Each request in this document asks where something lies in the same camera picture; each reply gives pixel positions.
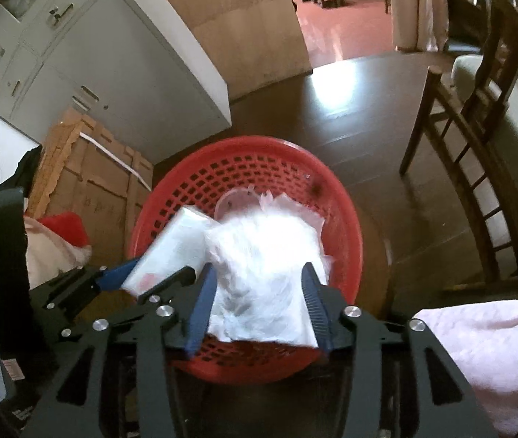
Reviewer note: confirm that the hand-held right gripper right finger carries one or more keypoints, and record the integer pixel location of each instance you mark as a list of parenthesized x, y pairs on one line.
[(316, 301)]

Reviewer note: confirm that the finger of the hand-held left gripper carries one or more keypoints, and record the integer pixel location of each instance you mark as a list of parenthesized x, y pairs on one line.
[(115, 277), (172, 283)]

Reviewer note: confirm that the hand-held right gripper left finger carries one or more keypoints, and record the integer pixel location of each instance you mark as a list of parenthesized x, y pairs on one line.
[(202, 301)]

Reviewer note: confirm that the white plastic packet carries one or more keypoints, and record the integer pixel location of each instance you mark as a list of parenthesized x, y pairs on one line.
[(177, 242)]

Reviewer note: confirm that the white tissue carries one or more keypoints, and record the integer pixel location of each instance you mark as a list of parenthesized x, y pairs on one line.
[(263, 273)]

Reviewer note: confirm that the red plastic basket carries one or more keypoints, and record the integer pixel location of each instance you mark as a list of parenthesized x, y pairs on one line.
[(250, 159)]

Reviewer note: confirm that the red and cream cloth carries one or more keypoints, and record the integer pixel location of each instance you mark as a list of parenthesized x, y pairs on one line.
[(53, 246)]

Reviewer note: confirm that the cardboard box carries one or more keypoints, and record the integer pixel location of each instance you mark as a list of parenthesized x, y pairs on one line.
[(94, 182)]

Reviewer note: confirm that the pink floral tablecloth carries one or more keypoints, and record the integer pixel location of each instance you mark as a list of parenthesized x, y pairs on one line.
[(492, 351)]

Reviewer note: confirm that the grey metal cabinet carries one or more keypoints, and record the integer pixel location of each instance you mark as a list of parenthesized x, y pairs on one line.
[(126, 77)]

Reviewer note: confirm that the wooden ladder-back chair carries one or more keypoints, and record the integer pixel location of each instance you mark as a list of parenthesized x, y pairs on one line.
[(464, 155)]

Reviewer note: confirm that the cream seat cushion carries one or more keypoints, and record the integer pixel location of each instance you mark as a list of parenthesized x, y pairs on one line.
[(514, 146)]

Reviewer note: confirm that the pink floral curtain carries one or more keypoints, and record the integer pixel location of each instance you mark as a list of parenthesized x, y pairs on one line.
[(416, 9)]

